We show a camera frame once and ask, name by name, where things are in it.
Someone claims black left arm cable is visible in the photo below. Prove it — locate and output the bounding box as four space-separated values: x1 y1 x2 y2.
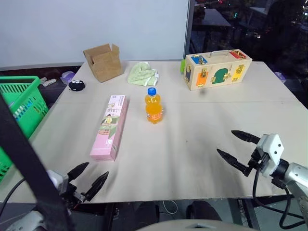
0 177 26 212

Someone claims orange soda bottle blue cap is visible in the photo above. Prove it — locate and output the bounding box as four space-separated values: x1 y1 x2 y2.
144 87 165 125

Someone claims light green towel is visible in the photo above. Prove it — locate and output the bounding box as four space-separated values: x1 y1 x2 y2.
127 61 160 87

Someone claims clear container purple lid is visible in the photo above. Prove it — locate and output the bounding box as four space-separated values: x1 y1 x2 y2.
61 71 74 85

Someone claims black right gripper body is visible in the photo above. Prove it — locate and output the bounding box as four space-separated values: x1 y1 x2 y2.
248 146 271 173

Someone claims wooden lock box toy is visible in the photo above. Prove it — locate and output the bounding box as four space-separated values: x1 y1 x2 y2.
180 49 253 92

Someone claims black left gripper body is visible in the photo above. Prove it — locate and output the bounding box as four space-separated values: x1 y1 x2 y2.
58 182 88 210

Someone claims open brown cardboard box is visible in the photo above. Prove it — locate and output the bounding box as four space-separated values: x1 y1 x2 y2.
83 43 124 83

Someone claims wide black strap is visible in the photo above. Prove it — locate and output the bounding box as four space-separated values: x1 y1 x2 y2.
0 90 76 231

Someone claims small purple container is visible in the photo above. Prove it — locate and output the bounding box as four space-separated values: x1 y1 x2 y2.
274 71 286 84

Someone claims white power strip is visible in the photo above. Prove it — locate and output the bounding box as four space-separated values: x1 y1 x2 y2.
39 77 57 88

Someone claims long pink carton box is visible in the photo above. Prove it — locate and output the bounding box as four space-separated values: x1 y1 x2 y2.
89 94 130 162

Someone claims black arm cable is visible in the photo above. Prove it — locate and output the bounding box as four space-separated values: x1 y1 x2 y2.
252 166 308 229
0 177 26 212

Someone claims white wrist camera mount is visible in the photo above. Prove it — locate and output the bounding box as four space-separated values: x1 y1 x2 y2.
255 133 285 178
47 169 71 193

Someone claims green plastic basket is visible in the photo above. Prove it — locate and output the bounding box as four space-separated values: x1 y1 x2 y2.
0 76 50 184

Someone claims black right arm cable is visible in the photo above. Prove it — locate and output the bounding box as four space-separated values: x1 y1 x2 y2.
252 166 308 229

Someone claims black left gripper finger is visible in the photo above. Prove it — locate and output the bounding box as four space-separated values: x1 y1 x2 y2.
67 162 90 181
85 171 110 203

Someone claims thin white cable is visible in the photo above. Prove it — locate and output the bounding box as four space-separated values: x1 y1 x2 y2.
162 200 179 215

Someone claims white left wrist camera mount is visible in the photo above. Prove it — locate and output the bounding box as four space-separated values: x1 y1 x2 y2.
47 169 71 193

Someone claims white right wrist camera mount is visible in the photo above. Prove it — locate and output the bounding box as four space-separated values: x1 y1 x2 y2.
255 133 285 178

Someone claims black round plush toy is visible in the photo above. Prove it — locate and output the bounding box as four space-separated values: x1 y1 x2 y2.
68 79 86 92

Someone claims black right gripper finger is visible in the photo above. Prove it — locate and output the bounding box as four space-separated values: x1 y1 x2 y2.
231 130 262 145
216 148 252 178

